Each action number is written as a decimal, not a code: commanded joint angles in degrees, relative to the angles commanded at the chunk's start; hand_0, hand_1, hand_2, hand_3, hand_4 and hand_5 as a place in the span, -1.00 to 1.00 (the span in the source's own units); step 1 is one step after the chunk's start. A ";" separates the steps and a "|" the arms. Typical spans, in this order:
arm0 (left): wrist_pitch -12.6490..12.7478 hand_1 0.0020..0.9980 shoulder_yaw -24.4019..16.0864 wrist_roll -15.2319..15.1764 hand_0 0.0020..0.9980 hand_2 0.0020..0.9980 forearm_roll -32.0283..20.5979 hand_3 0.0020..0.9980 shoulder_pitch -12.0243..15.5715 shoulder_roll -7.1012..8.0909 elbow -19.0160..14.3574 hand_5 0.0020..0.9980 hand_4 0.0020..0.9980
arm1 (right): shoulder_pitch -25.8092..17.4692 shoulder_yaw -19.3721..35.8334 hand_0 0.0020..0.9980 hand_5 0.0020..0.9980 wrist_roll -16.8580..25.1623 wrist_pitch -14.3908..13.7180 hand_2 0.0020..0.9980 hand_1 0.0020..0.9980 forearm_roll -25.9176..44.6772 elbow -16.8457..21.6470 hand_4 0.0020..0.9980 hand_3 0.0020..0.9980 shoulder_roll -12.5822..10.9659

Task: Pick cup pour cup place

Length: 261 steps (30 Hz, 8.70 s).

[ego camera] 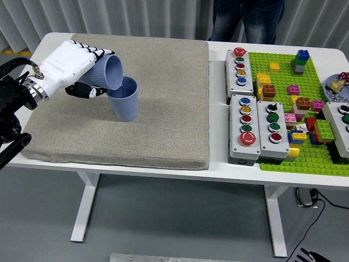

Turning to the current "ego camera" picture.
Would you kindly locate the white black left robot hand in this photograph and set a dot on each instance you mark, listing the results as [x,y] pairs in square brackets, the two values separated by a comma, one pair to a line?
[68,62]

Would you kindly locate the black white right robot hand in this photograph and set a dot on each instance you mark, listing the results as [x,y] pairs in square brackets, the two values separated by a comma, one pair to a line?
[312,258]

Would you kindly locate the blue ribbed plastic cup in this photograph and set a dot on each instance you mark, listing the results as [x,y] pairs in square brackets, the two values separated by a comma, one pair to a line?
[124,109]
[109,71]

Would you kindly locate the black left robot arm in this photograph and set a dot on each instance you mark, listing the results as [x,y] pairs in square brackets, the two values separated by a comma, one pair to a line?
[11,92]

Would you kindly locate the white table leg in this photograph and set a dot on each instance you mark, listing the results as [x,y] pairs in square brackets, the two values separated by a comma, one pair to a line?
[275,218]
[84,207]

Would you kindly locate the grey power adapter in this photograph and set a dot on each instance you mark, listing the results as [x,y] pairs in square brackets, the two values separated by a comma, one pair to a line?
[304,197]

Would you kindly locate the white curtain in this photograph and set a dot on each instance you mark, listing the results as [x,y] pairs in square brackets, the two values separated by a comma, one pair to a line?
[109,16]

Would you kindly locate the grey-brown fabric mat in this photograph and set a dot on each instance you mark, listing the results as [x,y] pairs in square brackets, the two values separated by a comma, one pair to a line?
[163,109]

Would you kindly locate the yellow round brick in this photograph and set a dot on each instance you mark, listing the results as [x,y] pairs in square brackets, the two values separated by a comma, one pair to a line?
[294,151]

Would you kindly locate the blue red brick stack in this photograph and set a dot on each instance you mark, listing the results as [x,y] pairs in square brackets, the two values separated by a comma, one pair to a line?
[313,139]

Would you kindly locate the blue brick with yellow top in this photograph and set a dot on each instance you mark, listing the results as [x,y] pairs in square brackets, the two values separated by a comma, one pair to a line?
[297,136]

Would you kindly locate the green brick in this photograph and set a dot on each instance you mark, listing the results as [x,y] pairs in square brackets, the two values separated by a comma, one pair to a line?
[324,130]

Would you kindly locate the grey box with black selector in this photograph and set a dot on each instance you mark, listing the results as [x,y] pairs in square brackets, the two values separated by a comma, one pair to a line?
[264,136]

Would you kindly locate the grey button box on black base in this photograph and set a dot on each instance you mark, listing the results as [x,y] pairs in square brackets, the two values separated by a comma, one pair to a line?
[334,120]

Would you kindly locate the white pink brick stack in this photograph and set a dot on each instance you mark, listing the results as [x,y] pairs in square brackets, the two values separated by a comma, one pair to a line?
[297,110]

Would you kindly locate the grey five-button box, large red mushroom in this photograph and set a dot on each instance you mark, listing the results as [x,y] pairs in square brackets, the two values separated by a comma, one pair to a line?
[234,128]

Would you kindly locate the grey five-button box, small red mushroom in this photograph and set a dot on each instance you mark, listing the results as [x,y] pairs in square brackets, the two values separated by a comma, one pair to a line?
[231,82]

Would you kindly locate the light blue plate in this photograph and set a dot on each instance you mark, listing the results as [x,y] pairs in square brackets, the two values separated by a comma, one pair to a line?
[345,90]

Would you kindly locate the brown brick on yellow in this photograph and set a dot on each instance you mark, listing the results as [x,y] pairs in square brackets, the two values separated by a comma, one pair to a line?
[268,91]

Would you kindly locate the brass metal fitting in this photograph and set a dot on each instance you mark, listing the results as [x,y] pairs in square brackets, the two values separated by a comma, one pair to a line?
[335,85]

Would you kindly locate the green studded baseplate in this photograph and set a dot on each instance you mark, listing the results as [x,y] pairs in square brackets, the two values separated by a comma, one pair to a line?
[280,79]

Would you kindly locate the yellow brick stack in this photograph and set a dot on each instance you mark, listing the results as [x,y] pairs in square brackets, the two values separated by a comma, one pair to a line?
[263,79]

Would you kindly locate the blue green grey brick tower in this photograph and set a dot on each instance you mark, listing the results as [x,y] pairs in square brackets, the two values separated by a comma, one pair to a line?
[300,65]

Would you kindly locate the small yellow brick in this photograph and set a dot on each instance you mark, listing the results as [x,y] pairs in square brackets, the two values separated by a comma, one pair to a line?
[274,67]

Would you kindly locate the person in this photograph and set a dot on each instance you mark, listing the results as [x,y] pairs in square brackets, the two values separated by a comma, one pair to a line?
[259,21]

